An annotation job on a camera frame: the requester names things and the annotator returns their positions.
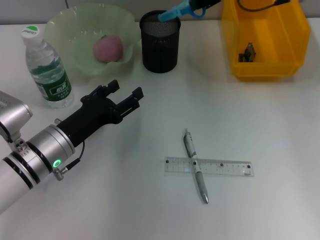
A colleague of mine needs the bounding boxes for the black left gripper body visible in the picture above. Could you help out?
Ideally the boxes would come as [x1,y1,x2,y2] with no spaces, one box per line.
[57,95,120,149]

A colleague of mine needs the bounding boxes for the blue capped scissors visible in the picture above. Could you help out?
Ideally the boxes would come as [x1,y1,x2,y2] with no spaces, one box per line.
[158,0,209,23]

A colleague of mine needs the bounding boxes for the pink peach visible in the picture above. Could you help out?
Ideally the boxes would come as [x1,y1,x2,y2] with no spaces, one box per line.
[93,34,124,63]

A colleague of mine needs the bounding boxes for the clear green-label water bottle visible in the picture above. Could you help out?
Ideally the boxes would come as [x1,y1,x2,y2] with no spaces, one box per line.
[20,24,75,110]

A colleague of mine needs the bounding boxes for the grey ballpoint pen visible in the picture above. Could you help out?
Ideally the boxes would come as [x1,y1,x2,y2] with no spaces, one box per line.
[183,128,210,205]

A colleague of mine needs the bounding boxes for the clear plastic ruler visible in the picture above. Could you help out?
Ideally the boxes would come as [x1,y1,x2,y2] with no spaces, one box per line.
[163,156,255,178]

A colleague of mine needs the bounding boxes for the black mesh pen holder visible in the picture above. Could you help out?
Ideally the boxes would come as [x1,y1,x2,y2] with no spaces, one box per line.
[139,9,182,74]

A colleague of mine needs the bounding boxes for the pale green fruit bowl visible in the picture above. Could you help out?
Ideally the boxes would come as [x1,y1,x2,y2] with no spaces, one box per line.
[44,3,142,77]

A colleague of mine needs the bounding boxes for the yellow plastic bin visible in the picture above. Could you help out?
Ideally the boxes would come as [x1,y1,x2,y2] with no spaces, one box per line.
[221,0,312,82]

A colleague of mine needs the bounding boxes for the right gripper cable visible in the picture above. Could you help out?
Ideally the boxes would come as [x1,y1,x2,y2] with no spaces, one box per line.
[237,0,292,12]

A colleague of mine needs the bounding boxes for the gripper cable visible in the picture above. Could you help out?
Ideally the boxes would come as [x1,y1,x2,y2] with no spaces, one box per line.
[53,118,86,181]
[237,0,292,12]

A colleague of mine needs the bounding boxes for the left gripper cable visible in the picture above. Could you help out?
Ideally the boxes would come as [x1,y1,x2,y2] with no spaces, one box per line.
[53,118,86,181]

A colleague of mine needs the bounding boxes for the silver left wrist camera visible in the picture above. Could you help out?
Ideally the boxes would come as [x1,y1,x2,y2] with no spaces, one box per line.
[0,90,33,143]

